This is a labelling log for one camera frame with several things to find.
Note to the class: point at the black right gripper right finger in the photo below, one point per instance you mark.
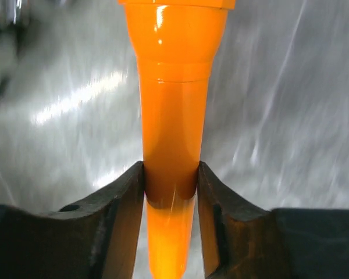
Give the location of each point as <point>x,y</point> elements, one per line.
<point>241,240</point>

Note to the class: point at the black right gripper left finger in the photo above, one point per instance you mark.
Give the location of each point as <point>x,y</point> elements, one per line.
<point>95,237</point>

